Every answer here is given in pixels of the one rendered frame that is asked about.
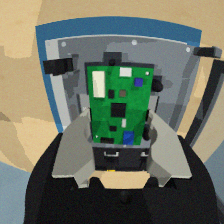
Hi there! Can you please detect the green circuit board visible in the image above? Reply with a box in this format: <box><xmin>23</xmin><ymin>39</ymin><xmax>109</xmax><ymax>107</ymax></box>
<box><xmin>87</xmin><ymin>66</ymin><xmax>154</xmax><ymax>145</ymax></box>

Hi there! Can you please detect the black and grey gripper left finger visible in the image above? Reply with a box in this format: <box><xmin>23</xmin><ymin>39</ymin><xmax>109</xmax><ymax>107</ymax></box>
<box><xmin>23</xmin><ymin>107</ymin><xmax>95</xmax><ymax>224</ymax></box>

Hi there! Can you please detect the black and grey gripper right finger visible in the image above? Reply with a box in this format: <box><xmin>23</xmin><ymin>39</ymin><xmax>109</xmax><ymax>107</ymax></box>
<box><xmin>146</xmin><ymin>109</ymin><xmax>220</xmax><ymax>224</ymax></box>

